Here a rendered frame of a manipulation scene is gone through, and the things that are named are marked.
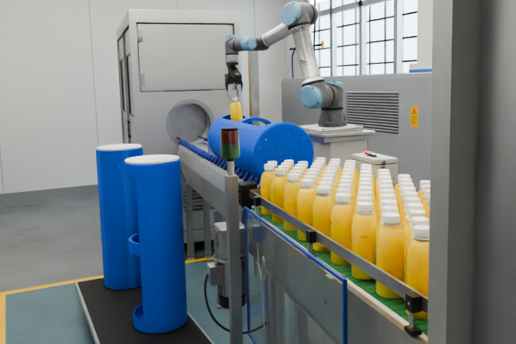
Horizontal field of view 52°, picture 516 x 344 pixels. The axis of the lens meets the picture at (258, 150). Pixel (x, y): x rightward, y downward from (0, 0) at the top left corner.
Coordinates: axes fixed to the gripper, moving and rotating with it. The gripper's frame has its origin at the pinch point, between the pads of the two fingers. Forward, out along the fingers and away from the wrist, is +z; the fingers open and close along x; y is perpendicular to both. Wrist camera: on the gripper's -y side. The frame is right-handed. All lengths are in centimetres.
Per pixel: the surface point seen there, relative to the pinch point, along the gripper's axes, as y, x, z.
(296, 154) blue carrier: -76, -6, 23
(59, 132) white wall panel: 419, 114, 46
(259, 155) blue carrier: -77, 11, 23
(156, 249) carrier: -31, 52, 73
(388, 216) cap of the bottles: -187, 16, 23
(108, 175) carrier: 39, 70, 44
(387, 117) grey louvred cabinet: 55, -133, 20
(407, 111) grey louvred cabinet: 34, -136, 16
